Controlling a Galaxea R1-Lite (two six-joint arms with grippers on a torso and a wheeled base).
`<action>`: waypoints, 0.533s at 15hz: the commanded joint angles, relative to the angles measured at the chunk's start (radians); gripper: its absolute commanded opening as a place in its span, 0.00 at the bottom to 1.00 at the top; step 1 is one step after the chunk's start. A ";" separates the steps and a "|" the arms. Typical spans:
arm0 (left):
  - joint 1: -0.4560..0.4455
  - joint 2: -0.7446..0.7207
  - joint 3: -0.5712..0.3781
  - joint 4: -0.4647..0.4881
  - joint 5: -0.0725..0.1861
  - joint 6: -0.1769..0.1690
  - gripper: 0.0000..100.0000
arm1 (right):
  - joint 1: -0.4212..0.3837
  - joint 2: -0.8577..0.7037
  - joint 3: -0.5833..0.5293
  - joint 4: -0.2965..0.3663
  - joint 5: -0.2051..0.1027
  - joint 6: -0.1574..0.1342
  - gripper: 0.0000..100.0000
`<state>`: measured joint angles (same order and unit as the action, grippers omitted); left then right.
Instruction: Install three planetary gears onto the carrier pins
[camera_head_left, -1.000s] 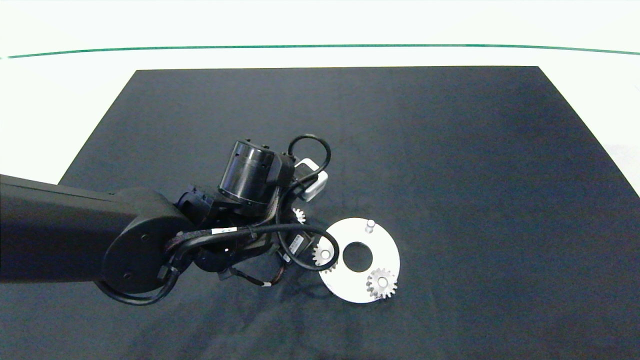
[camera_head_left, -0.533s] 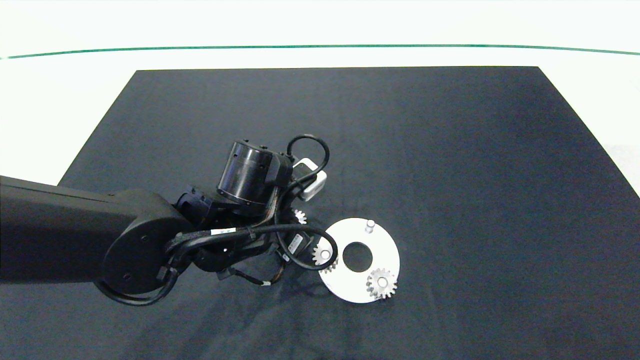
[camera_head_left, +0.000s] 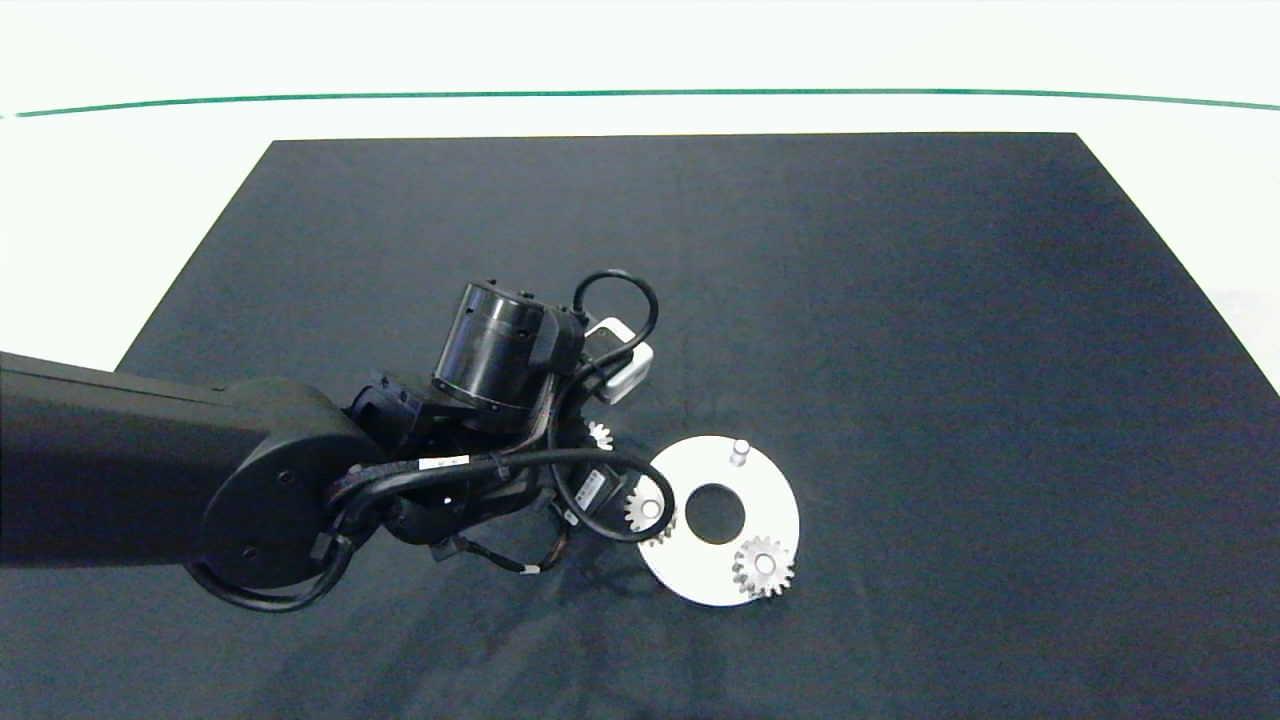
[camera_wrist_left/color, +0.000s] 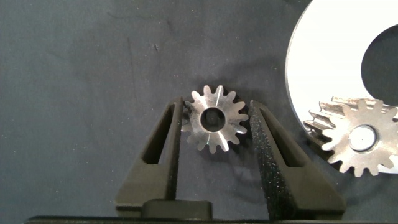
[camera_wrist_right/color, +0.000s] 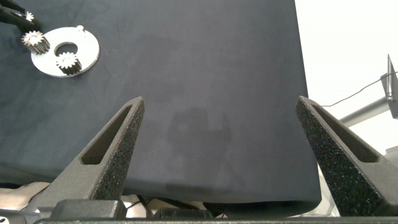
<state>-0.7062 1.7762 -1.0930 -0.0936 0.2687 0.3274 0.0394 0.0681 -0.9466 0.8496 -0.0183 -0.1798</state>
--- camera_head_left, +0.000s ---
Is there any round white carrier plate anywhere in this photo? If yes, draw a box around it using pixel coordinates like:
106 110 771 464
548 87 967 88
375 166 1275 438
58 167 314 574
637 435 801 607

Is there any dark mat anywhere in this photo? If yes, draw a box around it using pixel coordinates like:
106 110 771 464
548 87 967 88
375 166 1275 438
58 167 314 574
0 132 1280 720

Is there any long thick black cable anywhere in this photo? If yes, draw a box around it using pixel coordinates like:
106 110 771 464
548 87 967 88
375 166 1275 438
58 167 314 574
325 447 676 546

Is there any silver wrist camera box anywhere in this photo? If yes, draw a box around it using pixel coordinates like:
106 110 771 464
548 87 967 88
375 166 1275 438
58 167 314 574
583 317 655 405

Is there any short black cable loop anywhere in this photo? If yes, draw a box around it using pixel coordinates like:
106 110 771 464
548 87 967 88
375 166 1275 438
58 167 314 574
572 269 660 353

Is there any thin cable with white tag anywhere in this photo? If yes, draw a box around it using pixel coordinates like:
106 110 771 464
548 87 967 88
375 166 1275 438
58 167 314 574
432 525 573 578

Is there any black elbow cable loop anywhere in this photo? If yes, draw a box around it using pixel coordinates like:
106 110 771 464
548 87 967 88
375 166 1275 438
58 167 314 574
186 535 356 613

